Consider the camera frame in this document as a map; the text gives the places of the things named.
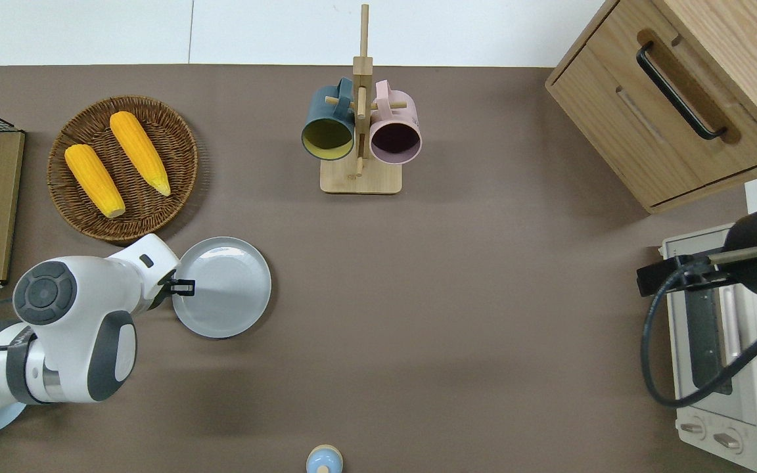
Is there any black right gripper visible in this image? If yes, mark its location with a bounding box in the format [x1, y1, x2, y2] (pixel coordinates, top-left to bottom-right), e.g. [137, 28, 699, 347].
[637, 206, 757, 300]

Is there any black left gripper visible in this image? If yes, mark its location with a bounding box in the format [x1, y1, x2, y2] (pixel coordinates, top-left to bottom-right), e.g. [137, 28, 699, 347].
[149, 269, 196, 311]

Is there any gray round plate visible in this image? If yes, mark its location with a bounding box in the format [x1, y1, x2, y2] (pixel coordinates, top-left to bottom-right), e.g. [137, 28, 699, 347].
[172, 236, 273, 340]

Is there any round wicker basket tray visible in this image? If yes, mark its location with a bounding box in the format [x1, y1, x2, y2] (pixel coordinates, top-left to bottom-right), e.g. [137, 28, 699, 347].
[47, 95, 199, 243]

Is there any yellow corn cob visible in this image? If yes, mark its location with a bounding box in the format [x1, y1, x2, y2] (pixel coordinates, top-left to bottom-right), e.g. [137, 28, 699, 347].
[64, 143, 127, 219]
[109, 110, 173, 198]

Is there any light wooden drawer cabinet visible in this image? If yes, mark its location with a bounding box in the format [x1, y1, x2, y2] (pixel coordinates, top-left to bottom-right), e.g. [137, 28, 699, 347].
[545, 0, 757, 215]

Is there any wooden mug stand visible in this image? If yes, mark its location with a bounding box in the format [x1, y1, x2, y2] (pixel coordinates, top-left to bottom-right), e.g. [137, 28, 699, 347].
[319, 3, 409, 195]

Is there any dark teal mug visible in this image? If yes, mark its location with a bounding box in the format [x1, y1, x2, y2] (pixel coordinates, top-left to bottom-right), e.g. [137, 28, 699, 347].
[300, 77, 358, 162]

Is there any brown table mat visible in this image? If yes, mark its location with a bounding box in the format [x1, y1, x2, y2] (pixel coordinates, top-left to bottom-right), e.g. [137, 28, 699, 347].
[0, 64, 757, 473]

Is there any pink mug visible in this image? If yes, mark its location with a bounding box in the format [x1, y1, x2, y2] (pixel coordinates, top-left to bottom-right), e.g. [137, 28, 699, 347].
[368, 79, 423, 166]

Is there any white oven door handle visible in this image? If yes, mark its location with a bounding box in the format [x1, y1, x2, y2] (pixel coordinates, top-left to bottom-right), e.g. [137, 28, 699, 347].
[719, 285, 745, 366]

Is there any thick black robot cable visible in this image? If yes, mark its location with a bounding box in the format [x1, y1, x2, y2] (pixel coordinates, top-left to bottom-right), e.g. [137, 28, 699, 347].
[640, 261, 757, 409]

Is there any black cabinet drawer handle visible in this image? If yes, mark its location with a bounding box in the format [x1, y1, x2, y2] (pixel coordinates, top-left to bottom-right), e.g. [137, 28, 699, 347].
[635, 41, 728, 141]

